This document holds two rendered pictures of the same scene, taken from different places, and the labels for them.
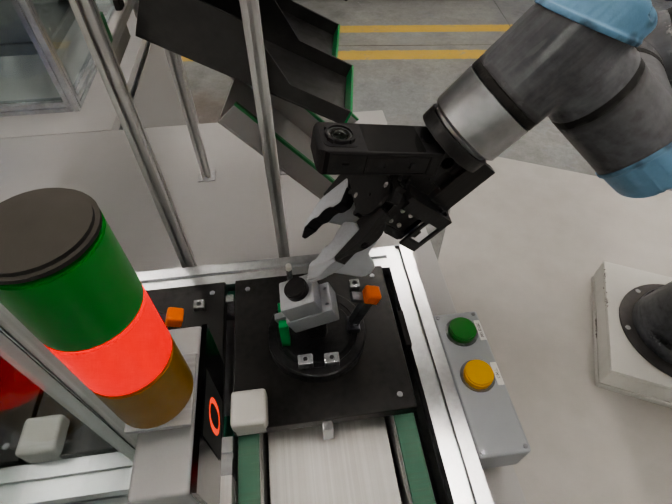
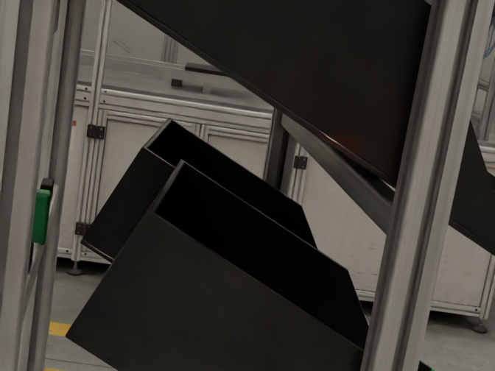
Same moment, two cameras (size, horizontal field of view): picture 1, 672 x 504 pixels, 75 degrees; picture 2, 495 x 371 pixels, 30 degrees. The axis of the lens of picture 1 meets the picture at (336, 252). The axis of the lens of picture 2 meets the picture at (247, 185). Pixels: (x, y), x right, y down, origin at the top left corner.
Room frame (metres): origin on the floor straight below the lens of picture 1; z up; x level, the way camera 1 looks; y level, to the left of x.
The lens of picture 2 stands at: (0.13, 0.18, 1.48)
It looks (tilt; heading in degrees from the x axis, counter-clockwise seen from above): 12 degrees down; 358
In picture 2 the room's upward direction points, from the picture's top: 9 degrees clockwise
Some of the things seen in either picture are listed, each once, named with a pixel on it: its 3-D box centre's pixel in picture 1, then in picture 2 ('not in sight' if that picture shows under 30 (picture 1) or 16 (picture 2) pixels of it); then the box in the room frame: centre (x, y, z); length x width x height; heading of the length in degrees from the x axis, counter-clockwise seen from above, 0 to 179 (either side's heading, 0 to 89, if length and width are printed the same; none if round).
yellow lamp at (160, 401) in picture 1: (142, 374); not in sight; (0.12, 0.12, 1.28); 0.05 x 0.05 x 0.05
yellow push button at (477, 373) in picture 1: (477, 375); not in sight; (0.27, -0.20, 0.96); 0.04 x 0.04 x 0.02
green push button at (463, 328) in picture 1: (461, 331); not in sight; (0.34, -0.19, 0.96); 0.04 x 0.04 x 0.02
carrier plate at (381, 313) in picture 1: (317, 340); not in sight; (0.32, 0.03, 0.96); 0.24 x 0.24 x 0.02; 8
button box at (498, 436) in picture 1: (472, 384); not in sight; (0.27, -0.20, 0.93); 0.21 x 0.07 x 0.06; 8
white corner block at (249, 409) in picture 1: (249, 412); not in sight; (0.21, 0.11, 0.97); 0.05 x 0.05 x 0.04; 8
